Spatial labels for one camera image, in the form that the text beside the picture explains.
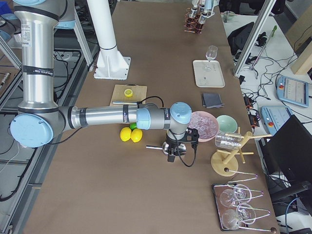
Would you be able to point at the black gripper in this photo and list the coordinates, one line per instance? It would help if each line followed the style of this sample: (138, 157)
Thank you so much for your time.
(172, 144)

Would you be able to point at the copper wire bottle basket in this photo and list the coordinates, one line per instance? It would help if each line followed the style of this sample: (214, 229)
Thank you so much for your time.
(191, 24)

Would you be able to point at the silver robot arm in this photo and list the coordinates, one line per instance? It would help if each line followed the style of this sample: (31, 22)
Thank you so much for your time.
(209, 6)
(40, 119)

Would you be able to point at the tea bottle white cap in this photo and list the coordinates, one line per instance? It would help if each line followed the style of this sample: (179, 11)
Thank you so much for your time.
(202, 18)

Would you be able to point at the metal ice scoop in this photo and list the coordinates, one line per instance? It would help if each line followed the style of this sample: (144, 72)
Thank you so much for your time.
(165, 149)

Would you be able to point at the yellow lemon right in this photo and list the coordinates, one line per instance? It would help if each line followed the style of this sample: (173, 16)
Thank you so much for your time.
(136, 135)

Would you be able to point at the yellow lemon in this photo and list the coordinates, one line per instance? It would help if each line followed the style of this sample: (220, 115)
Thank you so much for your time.
(136, 135)
(125, 134)

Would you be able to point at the green lime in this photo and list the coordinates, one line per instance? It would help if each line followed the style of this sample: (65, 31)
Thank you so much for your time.
(133, 126)

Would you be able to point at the pink bowl with ice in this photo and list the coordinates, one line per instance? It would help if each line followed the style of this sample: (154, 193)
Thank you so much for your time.
(205, 123)

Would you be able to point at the yellow lemon left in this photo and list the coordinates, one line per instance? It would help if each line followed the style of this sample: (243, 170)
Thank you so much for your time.
(125, 134)

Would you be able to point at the wooden cup tree stand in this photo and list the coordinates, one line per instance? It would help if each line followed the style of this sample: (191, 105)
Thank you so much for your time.
(224, 162)

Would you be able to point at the glass jar on stand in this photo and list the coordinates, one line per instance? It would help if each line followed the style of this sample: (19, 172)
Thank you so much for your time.
(231, 141)

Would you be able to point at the green ceramic bowl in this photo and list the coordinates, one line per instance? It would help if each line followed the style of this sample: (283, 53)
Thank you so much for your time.
(227, 124)

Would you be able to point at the grey folded cloth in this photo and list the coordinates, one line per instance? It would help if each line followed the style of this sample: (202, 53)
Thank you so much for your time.
(212, 100)

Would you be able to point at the wooden cutting board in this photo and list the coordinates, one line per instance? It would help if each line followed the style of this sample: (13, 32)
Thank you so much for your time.
(139, 93)

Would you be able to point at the lemon half slice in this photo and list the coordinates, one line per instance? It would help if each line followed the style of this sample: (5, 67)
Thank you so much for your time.
(128, 93)

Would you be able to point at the steel muddler black tip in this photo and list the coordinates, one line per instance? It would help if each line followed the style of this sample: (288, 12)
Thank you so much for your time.
(124, 103)

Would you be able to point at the upper hanging wine glass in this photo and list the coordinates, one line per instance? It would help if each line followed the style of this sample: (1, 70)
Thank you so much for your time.
(236, 195)

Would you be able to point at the hanging wine glass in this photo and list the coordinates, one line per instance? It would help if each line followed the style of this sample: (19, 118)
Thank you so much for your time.
(236, 195)
(242, 216)

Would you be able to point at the black glass rack tray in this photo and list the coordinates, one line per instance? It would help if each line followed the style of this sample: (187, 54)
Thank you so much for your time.
(217, 190)

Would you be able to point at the cream rabbit tray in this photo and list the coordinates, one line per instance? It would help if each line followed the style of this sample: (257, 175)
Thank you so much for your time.
(208, 74)

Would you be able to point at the lower hanging wine glass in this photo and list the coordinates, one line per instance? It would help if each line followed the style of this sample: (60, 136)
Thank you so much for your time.
(242, 216)

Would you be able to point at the blue teach pendant near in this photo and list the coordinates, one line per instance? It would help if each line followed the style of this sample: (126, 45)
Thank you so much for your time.
(274, 117)

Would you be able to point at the blue teach pendant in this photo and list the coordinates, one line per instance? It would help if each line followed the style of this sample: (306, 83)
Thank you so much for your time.
(293, 91)
(274, 117)

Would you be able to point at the clear wine glass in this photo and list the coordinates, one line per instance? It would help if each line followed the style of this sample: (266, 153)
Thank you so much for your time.
(210, 55)

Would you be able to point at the black monitor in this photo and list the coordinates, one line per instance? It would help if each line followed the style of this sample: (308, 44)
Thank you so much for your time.
(290, 150)

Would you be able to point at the blue teach pendant far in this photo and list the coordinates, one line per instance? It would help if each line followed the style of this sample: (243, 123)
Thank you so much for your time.
(293, 91)

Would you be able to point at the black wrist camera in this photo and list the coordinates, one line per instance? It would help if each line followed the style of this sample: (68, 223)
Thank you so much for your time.
(191, 136)

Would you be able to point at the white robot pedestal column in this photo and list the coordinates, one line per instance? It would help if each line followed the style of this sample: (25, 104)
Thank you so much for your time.
(111, 64)

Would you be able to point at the aluminium frame post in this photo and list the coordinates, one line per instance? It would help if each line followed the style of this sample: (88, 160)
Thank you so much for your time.
(262, 16)

